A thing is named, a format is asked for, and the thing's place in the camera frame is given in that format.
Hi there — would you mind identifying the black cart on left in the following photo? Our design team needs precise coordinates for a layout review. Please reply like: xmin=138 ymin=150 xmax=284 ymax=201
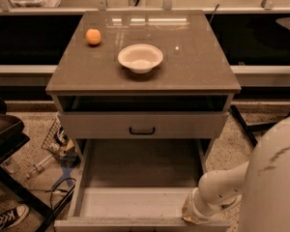
xmin=0 ymin=98 xmax=74 ymax=232

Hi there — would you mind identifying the wire basket with clutter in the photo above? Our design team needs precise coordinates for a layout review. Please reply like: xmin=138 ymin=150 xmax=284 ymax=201
xmin=42 ymin=119 xmax=79 ymax=162

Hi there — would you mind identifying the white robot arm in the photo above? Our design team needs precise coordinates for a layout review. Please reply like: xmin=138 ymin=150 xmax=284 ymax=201
xmin=182 ymin=117 xmax=290 ymax=232

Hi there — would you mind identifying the black white sneaker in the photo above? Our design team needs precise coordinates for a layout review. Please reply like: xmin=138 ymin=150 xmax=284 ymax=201
xmin=0 ymin=204 xmax=29 ymax=232

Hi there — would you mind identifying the white paper bowl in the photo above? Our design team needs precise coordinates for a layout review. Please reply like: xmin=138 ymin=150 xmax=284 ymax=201
xmin=118 ymin=44 xmax=163 ymax=73

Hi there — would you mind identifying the grey drawer cabinet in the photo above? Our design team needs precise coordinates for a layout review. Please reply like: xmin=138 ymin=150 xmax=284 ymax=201
xmin=46 ymin=11 xmax=241 ymax=159

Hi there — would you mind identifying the black stand base right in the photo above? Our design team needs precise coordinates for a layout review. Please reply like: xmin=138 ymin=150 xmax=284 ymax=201
xmin=230 ymin=105 xmax=290 ymax=147

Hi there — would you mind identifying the black floor cable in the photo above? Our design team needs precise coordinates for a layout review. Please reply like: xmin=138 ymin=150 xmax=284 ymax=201
xmin=27 ymin=177 xmax=79 ymax=232

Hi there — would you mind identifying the orange fruit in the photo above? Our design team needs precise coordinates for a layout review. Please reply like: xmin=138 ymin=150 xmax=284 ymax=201
xmin=86 ymin=29 xmax=102 ymax=45

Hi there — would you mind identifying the clear plastic bottle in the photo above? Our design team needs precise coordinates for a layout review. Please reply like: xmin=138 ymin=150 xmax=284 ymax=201
xmin=26 ymin=155 xmax=55 ymax=180

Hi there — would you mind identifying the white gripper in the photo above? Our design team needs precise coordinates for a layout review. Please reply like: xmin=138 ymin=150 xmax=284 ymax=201
xmin=182 ymin=188 xmax=221 ymax=224

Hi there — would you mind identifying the grey drawer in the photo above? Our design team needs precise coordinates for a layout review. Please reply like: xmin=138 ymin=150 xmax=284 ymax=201
xmin=58 ymin=112 xmax=228 ymax=139
xmin=55 ymin=139 xmax=230 ymax=232

